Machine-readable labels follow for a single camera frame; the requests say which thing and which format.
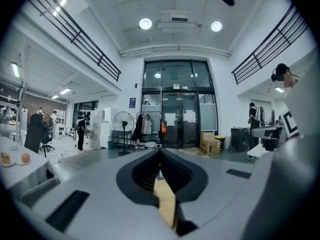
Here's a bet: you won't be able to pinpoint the grey coat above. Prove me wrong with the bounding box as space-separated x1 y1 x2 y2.
141 113 153 135

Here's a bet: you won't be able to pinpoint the black glass door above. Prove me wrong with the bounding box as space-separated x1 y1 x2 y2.
141 60 218 149

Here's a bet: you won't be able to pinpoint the round ceiling light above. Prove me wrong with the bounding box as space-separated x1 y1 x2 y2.
138 17 153 30
210 20 223 33

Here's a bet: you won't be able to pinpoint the cardboard box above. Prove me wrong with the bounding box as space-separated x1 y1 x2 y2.
199 131 222 155

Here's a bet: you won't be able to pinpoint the table with white tablecloth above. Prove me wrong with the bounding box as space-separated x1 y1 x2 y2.
0 136 55 192

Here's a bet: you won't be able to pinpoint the white storage cabinets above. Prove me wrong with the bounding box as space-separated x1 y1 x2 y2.
88 107 117 150

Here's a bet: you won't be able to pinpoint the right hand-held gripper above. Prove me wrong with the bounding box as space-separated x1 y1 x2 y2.
250 110 300 152

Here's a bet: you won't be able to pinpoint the round wooden table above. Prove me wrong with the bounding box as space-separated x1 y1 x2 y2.
152 176 177 229

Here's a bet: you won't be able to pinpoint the white shelving unit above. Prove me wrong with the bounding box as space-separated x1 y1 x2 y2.
0 83 30 145

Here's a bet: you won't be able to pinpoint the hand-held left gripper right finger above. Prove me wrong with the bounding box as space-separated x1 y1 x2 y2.
161 147 275 240

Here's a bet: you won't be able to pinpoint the ceiling air conditioner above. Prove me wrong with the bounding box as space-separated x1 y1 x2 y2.
156 10 196 34

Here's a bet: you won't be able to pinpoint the white paper sheet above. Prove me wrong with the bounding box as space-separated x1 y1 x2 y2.
165 112 177 127
183 110 196 123

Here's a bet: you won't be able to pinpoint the black metal rack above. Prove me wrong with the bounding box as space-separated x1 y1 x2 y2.
112 130 137 151

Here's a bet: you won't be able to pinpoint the black cabinet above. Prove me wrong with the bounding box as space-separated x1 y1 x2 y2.
229 126 250 153

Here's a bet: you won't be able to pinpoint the black bin with yellow lid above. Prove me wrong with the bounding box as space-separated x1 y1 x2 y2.
214 135 227 151

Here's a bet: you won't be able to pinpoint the black clothes rack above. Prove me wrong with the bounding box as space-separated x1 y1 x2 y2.
131 111 167 150

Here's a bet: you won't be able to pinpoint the bread slices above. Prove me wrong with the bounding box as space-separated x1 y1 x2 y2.
0 151 12 165

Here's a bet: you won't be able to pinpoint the grey chair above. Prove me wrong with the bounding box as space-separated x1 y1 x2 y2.
19 177 61 209

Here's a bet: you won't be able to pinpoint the black balcony railing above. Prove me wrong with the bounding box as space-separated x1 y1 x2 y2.
26 0 123 83
231 2 311 85

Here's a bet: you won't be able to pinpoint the black standing fan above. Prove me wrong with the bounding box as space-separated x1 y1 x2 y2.
112 111 136 157

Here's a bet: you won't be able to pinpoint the black office chair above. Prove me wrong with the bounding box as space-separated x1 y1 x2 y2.
24 113 55 157

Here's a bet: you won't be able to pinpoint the black coat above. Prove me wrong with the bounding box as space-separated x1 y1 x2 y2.
131 114 145 142

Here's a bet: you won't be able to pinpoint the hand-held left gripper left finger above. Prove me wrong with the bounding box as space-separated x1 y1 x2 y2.
14 147 176 240

